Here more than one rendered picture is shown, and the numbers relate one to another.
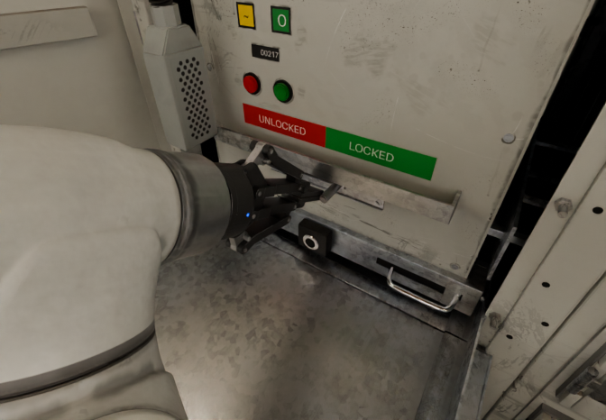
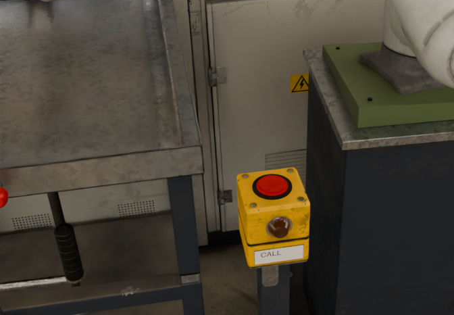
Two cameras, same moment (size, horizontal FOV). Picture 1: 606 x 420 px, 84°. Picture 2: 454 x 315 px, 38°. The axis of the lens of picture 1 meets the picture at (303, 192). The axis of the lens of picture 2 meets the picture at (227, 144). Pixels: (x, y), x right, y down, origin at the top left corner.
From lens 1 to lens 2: 1.16 m
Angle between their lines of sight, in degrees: 32
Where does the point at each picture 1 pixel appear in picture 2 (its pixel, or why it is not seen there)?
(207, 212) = not seen: outside the picture
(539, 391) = not seen: outside the picture
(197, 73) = not seen: outside the picture
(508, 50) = not seen: outside the picture
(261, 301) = (21, 17)
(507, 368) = not seen: outside the picture
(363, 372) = (108, 11)
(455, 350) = not seen: outside the picture
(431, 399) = (147, 2)
